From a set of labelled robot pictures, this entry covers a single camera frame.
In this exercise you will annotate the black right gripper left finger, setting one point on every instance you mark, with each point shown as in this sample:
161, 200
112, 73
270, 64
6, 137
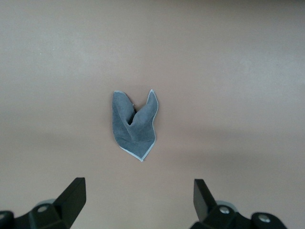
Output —
59, 214

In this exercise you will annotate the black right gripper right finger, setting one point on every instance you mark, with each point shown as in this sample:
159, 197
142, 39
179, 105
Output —
214, 217

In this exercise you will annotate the grey and pink towel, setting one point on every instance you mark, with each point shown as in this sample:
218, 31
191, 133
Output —
138, 133

